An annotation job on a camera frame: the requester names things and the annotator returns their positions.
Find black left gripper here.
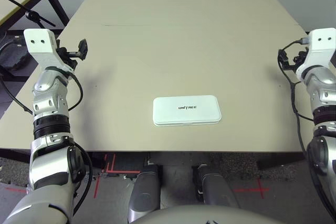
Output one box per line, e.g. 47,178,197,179
56,39,89,70

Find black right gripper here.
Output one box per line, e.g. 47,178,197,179
278,48,308,70

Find white plastic pencil case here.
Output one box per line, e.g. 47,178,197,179
152,94,223,127

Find black tripod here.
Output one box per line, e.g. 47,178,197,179
0,0,56,29

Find black foam mat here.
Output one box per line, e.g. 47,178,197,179
0,41,36,71

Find grey right robot leg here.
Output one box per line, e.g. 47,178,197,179
193,163,239,209

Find grey robot leg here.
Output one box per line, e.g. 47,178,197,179
128,165,161,216
193,163,239,209

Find grey left robot leg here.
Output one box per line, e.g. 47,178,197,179
128,165,161,216

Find grey robot torso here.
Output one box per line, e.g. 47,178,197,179
125,204,284,224

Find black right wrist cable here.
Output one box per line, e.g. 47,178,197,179
277,37,318,156

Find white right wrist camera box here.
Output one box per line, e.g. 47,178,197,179
294,27,336,78

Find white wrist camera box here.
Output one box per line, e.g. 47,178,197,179
294,27,336,78
23,28,76,74

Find short black left gripper cable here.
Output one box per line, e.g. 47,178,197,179
56,69,84,112

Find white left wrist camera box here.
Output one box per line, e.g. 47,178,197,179
23,28,76,74

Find black left camera cable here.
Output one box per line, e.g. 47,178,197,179
0,37,35,116

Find black table base frame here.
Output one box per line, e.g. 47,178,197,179
0,147,307,169

